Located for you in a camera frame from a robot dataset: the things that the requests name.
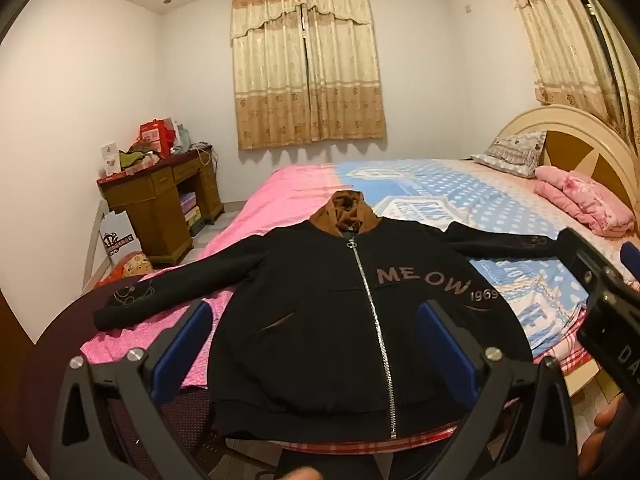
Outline beige patterned window curtain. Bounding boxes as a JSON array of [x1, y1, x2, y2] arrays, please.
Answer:
[[230, 0, 387, 150]]

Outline brown wooden desk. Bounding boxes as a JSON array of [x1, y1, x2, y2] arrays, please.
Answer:
[[96, 145, 225, 267]]

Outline beige patterned long curtain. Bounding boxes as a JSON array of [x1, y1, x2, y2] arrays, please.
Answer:
[[495, 0, 640, 151]]

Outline black zip jacket brown hood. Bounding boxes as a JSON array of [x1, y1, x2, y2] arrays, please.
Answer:
[[94, 191, 576, 443]]

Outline person's right hand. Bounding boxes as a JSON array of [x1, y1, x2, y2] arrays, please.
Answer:
[[577, 400, 623, 478]]

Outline light blue bag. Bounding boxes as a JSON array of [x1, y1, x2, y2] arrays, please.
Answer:
[[173, 122, 193, 153]]

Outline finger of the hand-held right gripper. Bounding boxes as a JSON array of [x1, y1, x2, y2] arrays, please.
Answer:
[[557, 228, 608, 286], [619, 241, 640, 286]]

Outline red plaid cloth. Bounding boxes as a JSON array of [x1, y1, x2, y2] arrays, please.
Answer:
[[225, 422, 461, 458]]

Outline stack of flat boxes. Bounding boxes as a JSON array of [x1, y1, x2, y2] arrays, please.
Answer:
[[180, 192, 203, 236]]

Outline white paper bag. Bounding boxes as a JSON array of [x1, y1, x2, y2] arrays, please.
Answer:
[[98, 208, 136, 271]]

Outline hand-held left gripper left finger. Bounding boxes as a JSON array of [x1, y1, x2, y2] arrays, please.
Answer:
[[50, 299, 216, 480]]

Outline grey patterned pillow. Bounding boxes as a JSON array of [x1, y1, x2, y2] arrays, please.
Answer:
[[470, 130, 548, 178]]

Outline bed with pink blue sheet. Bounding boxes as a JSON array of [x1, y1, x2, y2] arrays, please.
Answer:
[[80, 159, 640, 393]]

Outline wooden bed headboard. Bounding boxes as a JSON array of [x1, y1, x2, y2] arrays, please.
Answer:
[[492, 105, 640, 401]]

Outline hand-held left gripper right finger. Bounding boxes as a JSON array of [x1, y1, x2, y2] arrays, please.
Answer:
[[417, 299, 581, 480]]

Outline red gift box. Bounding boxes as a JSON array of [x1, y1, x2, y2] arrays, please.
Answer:
[[139, 119, 177, 158]]

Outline pink folded blanket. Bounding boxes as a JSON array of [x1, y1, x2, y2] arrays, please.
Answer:
[[534, 165, 638, 237]]

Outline dark red patterned cloth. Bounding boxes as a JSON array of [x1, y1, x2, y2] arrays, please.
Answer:
[[107, 387, 226, 480]]

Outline red and yellow package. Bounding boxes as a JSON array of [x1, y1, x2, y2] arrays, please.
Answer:
[[112, 252, 153, 281]]

